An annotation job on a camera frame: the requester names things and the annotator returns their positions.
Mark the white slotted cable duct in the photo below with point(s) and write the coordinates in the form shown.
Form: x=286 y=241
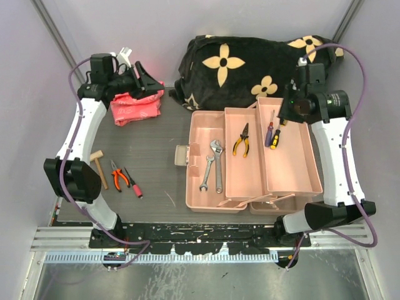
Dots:
x=107 y=257

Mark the yellow black stubby screwdriver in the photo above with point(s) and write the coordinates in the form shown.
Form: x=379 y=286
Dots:
x=275 y=138

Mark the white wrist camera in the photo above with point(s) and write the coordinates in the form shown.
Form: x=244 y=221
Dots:
x=302 y=62
x=123 y=56

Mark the pink plastic tool box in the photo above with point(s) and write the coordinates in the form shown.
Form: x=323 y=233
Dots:
x=265 y=181

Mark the silver adjustable wrench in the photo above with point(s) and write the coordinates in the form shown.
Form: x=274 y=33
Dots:
x=218 y=150

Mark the orange handled pliers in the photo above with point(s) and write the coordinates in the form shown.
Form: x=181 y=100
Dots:
x=118 y=174

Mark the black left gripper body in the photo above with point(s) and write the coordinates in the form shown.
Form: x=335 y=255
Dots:
x=127 y=82

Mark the black floral pillow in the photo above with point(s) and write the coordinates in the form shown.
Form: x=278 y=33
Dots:
x=219 y=72

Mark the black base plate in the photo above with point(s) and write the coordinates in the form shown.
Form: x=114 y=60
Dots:
x=238 y=238

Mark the pink handled screwdriver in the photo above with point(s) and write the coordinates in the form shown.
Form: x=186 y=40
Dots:
x=135 y=187

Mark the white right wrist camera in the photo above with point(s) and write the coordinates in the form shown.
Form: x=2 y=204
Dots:
x=302 y=62

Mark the pink plastic bag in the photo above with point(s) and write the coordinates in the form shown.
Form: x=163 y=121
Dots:
x=126 y=109

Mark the grey tool box latch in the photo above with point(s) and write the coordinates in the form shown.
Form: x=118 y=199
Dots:
x=181 y=156

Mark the wooden hammer handle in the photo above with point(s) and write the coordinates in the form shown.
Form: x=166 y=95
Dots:
x=95 y=157

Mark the aluminium frame rail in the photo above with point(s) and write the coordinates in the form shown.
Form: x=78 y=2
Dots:
x=77 y=238

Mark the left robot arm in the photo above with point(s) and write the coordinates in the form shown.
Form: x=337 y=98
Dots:
x=69 y=173

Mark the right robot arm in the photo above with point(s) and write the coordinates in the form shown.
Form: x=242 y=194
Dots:
x=343 y=199

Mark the silver combination spanner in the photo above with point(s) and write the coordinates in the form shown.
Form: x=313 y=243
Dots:
x=204 y=184

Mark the blue handled screwdriver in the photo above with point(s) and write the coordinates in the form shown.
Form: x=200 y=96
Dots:
x=270 y=128

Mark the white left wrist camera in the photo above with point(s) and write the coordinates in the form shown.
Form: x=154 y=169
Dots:
x=123 y=56

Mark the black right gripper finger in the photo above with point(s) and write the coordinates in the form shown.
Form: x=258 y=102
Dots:
x=287 y=111
x=289 y=93

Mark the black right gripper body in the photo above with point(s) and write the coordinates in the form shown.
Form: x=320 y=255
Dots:
x=301 y=117

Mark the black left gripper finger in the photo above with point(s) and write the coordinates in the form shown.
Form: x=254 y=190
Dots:
x=140 y=94
x=147 y=83

